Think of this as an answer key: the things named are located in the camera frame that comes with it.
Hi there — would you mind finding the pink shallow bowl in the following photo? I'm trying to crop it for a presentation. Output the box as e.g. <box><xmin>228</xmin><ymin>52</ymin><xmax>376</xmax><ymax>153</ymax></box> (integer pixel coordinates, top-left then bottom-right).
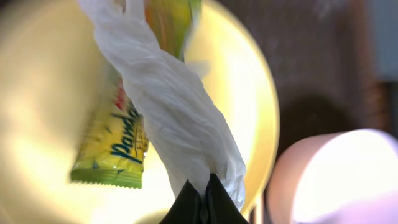
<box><xmin>267</xmin><ymin>129</ymin><xmax>397</xmax><ymax>224</ymax></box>

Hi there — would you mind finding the white plastic bag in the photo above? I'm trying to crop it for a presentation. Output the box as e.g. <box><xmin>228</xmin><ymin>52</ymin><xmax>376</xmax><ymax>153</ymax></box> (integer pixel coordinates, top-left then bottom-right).
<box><xmin>80</xmin><ymin>0</ymin><xmax>246</xmax><ymax>209</ymax></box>

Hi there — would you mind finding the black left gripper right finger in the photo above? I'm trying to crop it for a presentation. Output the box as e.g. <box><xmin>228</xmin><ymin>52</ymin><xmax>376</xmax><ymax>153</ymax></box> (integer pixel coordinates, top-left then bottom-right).
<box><xmin>205</xmin><ymin>174</ymin><xmax>249</xmax><ymax>224</ymax></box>

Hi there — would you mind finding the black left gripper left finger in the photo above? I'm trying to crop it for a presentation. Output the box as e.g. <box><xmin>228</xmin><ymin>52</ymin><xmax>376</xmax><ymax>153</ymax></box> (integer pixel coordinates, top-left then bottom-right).
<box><xmin>160</xmin><ymin>180</ymin><xmax>205</xmax><ymax>224</ymax></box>

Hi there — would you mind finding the yellow green snack wrapper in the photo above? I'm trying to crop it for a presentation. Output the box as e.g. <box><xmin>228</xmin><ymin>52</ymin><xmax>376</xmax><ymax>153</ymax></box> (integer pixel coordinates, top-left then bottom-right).
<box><xmin>70</xmin><ymin>0</ymin><xmax>201</xmax><ymax>189</ymax></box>

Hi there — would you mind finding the yellow round plate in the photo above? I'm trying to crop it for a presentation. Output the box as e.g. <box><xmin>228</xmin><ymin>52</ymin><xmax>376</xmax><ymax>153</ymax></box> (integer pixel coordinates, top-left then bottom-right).
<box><xmin>1</xmin><ymin>1</ymin><xmax>279</xmax><ymax>223</ymax></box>

